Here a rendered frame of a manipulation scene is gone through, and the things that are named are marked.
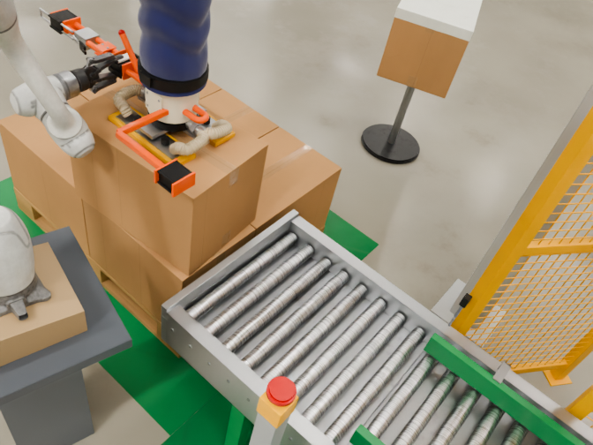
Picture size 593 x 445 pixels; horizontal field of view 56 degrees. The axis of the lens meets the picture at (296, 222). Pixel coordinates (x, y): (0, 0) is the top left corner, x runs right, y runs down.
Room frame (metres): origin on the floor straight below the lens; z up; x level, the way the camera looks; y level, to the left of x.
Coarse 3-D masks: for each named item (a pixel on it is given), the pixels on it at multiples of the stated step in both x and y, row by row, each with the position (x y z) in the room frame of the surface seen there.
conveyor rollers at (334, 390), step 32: (224, 288) 1.24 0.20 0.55; (256, 288) 1.27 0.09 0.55; (288, 288) 1.31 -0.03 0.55; (320, 288) 1.36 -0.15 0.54; (224, 320) 1.11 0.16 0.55; (256, 320) 1.14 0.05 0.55; (288, 320) 1.17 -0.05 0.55; (320, 320) 1.21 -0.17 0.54; (256, 352) 1.01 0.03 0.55; (288, 352) 1.04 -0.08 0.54; (384, 384) 1.02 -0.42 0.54; (416, 384) 1.04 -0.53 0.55; (448, 384) 1.07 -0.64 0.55; (320, 416) 0.85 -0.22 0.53; (352, 416) 0.87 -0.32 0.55; (384, 416) 0.90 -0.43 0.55; (416, 416) 0.93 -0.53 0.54; (448, 416) 0.96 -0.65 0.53
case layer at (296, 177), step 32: (96, 96) 2.16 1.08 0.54; (224, 96) 2.42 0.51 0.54; (0, 128) 1.82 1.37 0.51; (32, 128) 1.83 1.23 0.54; (256, 128) 2.22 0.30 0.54; (32, 160) 1.70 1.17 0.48; (64, 160) 1.69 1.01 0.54; (288, 160) 2.05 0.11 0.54; (320, 160) 2.10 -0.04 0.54; (32, 192) 1.74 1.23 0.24; (64, 192) 1.59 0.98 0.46; (288, 192) 1.83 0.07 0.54; (320, 192) 1.97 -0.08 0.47; (64, 224) 1.61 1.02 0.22; (96, 224) 1.48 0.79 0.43; (256, 224) 1.59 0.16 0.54; (320, 224) 2.05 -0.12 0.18; (96, 256) 1.50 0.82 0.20; (128, 256) 1.38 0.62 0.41; (160, 256) 1.31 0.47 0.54; (224, 256) 1.42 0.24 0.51; (128, 288) 1.39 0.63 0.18; (160, 288) 1.29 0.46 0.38; (160, 320) 1.29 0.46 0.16
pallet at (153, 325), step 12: (24, 204) 1.79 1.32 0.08; (36, 216) 1.76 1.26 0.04; (48, 228) 1.72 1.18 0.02; (324, 228) 2.09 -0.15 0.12; (84, 252) 1.55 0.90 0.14; (96, 264) 1.50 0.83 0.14; (108, 276) 1.46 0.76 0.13; (108, 288) 1.47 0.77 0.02; (120, 288) 1.42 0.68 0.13; (120, 300) 1.42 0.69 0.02; (132, 300) 1.44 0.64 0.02; (132, 312) 1.38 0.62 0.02; (144, 312) 1.39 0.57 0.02; (144, 324) 1.34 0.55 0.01; (156, 324) 1.35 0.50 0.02; (156, 336) 1.30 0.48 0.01
